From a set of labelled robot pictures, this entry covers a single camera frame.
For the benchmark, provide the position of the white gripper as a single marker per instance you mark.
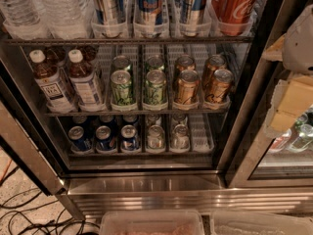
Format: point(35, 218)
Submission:
point(299, 46)

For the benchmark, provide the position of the silver can front left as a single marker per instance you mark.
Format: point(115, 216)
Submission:
point(155, 137)

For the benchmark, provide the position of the clear water bottle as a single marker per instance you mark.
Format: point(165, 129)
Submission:
point(65, 19)
point(22, 20)

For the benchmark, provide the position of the blue Red Bull can middle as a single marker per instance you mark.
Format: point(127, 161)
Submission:
point(150, 16)

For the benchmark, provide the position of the green can rear right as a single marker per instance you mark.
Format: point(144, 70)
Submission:
point(155, 62)

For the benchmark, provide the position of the silver can front right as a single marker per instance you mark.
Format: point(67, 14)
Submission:
point(180, 137)

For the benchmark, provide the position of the gold can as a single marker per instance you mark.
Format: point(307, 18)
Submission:
point(187, 86)
point(213, 63)
point(219, 86)
point(184, 62)

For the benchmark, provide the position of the gold can rear right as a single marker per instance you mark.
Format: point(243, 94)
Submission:
point(213, 63)

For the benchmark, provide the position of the green can rear left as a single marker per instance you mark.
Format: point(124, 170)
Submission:
point(122, 63)

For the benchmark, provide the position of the brown tea bottle rear right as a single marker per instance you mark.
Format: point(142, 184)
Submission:
point(89, 53)

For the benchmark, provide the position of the green can front right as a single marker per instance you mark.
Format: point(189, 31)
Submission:
point(155, 87)

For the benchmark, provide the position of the middle wire shelf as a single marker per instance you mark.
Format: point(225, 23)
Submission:
point(139, 112)

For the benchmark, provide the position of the brown tea bottle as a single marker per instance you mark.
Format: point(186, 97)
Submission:
point(89, 53)
point(56, 55)
point(53, 84)
point(86, 82)

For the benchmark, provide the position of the silver can rear left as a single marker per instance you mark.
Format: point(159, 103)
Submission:
point(153, 120)

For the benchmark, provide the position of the blue pepsi can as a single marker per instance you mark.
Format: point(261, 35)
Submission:
point(82, 121)
point(130, 119)
point(80, 141)
point(108, 121)
point(129, 138)
point(105, 139)

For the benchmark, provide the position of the red can behind glass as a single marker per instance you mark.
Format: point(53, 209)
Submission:
point(280, 142)

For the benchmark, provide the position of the green can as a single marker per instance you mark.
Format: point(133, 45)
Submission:
point(155, 87)
point(122, 88)
point(155, 62)
point(122, 63)

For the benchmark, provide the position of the gold can front right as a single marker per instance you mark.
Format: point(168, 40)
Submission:
point(219, 86)

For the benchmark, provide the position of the red Coca-Cola can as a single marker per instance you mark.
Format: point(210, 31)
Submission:
point(233, 15)

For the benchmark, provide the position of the top wire shelf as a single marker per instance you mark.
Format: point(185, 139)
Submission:
point(131, 41)

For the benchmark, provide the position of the brown tea bottle rear left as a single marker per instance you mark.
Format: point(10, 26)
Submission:
point(56, 55)

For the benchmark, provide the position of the silver blue energy can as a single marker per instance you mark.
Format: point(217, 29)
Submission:
point(110, 17)
point(191, 15)

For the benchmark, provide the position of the brown tea bottle front right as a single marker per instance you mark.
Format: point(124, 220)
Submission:
point(86, 82)

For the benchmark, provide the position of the left fridge door frame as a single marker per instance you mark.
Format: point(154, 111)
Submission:
point(22, 150)

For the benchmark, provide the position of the clear plastic bin right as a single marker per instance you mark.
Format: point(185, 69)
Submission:
point(254, 223)

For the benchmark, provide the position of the silver blue energy can left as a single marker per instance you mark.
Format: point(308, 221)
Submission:
point(110, 17)

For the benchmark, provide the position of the brown tea bottle front left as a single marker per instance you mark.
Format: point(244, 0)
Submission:
point(53, 84)

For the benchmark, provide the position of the empty white can tray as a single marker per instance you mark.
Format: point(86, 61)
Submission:
point(202, 140)

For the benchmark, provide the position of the green can front left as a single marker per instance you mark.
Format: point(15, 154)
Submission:
point(122, 88)

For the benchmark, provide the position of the silver can rear right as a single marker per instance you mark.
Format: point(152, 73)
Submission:
point(179, 119)

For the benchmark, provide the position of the gold can front left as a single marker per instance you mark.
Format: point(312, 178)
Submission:
point(187, 86)

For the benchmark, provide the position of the silver blue energy can right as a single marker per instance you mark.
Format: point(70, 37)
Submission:
point(191, 15)

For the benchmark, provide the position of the wire shelf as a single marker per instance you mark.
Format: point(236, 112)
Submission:
point(139, 112)
point(131, 41)

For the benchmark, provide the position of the clear water bottle far left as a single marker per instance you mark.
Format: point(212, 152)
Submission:
point(22, 20)

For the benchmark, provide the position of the steel glass fridge door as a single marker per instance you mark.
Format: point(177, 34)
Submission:
point(251, 164)

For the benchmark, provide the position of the gold can rear left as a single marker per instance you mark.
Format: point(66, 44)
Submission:
point(184, 62)

